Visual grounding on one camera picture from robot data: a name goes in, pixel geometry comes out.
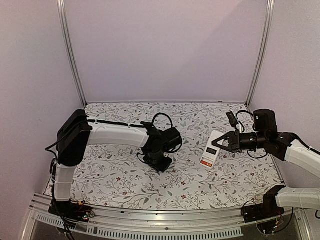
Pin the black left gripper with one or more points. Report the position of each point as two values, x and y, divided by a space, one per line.
162 168

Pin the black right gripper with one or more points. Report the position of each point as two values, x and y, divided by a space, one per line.
236 141

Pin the white remote control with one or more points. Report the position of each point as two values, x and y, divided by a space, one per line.
211 153

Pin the orange AA battery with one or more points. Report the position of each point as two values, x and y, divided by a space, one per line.
207 164

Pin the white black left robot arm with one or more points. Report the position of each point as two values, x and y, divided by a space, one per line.
80 131

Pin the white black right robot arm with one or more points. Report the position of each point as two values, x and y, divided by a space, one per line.
285 146

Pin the floral patterned table mat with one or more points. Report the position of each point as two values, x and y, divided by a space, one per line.
112 175

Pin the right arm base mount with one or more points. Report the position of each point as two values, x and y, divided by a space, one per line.
267 209

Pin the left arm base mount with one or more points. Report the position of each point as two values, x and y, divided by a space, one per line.
71 211

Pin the aluminium front rail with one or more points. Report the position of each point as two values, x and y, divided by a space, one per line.
112 223

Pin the right aluminium frame post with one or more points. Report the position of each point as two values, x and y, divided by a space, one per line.
270 4

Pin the aluminium frame post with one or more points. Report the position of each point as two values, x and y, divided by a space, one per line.
62 11
270 4

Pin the left aluminium frame post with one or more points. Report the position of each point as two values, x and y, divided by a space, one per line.
62 11

